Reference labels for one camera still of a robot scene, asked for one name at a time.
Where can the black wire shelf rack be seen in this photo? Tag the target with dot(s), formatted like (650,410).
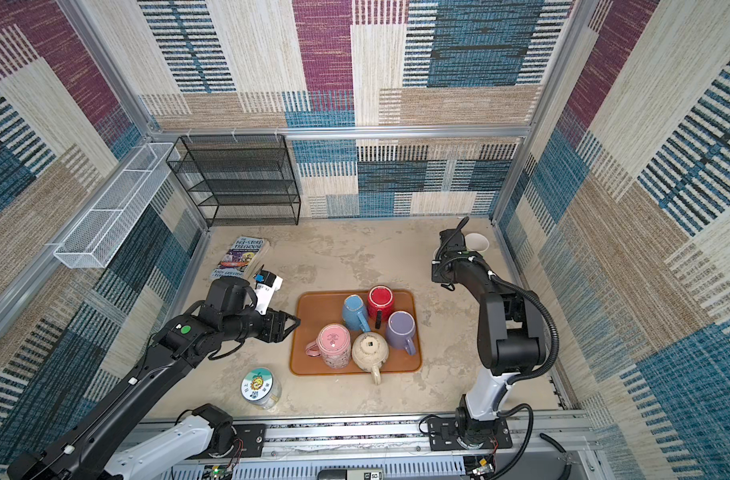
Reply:
(238,179)

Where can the purple mug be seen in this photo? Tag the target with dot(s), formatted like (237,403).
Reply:
(401,332)

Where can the brown plastic tray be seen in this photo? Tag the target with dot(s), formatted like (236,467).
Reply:
(318,309)

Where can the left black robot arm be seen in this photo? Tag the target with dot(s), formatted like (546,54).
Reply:
(83,452)

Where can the clear jar green lid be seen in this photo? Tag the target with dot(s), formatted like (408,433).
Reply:
(261,388)

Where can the white wire mesh basket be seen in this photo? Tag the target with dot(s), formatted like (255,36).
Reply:
(100,232)

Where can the red mug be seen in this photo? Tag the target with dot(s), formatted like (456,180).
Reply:
(380,304)

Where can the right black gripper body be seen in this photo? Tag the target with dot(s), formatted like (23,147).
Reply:
(438,274)

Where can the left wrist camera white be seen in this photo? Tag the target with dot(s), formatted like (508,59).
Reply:
(266,284)

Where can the pink ghost mug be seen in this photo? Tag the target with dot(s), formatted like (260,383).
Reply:
(332,345)

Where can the white mug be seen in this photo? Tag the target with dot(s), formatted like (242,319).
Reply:
(477,242)

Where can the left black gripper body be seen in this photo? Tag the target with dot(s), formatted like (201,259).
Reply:
(252,324)

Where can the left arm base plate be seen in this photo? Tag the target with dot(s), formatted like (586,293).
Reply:
(245,441)

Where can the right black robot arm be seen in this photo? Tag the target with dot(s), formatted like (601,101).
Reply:
(516,338)

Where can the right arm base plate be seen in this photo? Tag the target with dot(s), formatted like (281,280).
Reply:
(443,435)

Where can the paperback book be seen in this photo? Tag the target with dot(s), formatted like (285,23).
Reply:
(239,259)

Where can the beige ceramic teapot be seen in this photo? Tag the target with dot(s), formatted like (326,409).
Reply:
(370,351)

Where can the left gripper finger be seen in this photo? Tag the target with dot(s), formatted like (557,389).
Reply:
(284,318)
(288,327)

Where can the blue dotted mug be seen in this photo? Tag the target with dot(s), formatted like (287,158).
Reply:
(354,314)

